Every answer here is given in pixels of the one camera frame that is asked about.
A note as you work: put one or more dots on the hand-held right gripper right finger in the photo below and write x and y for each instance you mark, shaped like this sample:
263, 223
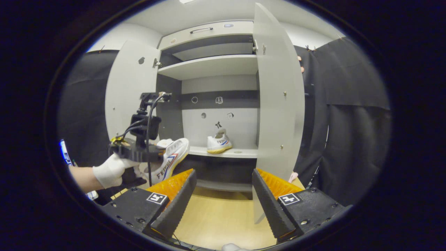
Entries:
270, 209

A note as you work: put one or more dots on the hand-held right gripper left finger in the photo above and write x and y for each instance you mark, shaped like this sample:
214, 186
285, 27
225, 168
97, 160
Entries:
177, 209

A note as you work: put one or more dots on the white canvas shoe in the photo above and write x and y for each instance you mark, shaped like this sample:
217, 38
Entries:
217, 143
174, 157

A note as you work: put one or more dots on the grey shoe cabinet door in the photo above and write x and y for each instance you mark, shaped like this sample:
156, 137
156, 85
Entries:
278, 104
125, 87

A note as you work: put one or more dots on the metal door hinge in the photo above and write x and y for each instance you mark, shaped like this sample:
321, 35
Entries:
255, 45
156, 63

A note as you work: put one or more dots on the white blue printed board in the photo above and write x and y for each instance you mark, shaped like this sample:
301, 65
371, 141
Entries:
65, 153

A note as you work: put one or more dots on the black backdrop cloth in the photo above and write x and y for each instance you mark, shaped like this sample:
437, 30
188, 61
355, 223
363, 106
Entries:
348, 139

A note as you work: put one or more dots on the long ceiling light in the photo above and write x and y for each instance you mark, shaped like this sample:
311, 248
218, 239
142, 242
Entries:
187, 1

